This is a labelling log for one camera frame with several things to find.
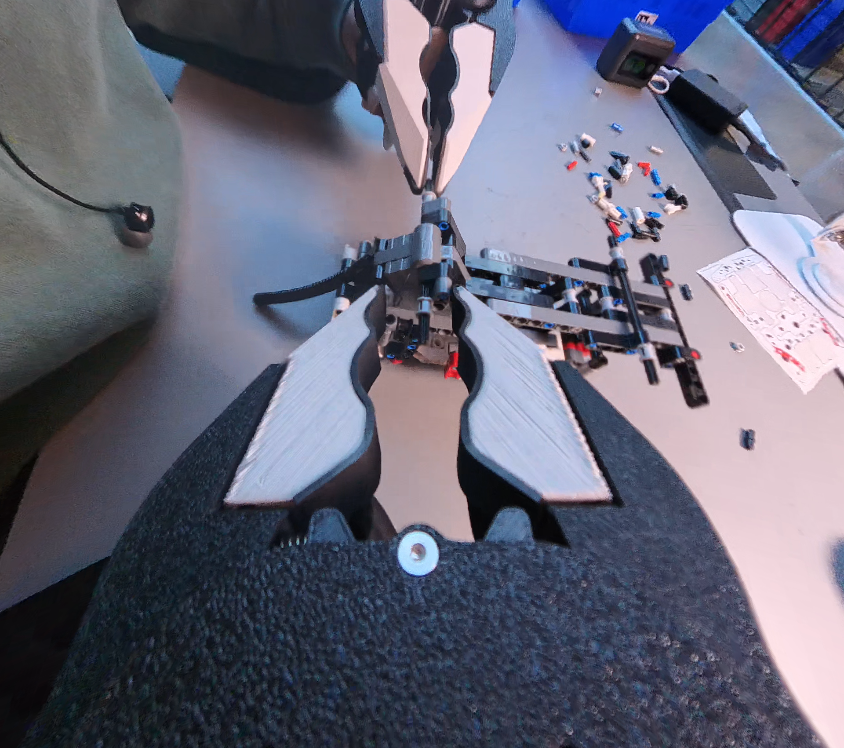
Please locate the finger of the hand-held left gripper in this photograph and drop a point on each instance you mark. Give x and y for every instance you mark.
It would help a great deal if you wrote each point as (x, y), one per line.
(475, 82)
(399, 75)

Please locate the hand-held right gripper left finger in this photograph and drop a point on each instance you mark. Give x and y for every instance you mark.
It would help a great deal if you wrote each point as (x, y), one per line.
(310, 425)

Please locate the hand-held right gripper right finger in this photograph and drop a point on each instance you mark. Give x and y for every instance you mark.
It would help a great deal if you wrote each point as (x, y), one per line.
(527, 425)

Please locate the toy truck chassis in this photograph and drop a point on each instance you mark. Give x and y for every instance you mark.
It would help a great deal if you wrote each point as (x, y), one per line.
(547, 293)

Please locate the grey desk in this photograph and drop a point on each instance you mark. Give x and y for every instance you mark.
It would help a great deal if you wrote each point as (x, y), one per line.
(659, 464)

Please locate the person's left hand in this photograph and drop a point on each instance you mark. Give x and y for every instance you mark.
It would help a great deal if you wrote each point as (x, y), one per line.
(351, 45)

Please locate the black box device green display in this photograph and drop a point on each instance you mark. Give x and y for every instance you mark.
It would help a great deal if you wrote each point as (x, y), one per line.
(633, 59)

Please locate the pile of small toy parts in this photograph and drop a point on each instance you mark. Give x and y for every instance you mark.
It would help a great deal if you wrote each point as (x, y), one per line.
(616, 171)

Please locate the black power adapter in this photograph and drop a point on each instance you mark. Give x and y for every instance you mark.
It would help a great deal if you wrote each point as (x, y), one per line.
(709, 98)

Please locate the grey upholstered chair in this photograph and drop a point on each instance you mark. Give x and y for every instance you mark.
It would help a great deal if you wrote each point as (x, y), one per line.
(161, 72)

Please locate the white sticker sheet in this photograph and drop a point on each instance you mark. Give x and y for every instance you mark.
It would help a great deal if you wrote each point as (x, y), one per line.
(765, 312)

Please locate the person's torso green sweatshirt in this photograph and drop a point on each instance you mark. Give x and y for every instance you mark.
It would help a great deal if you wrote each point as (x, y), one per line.
(79, 233)

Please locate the white book stand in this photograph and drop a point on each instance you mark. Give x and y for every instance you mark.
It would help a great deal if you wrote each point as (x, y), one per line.
(765, 230)

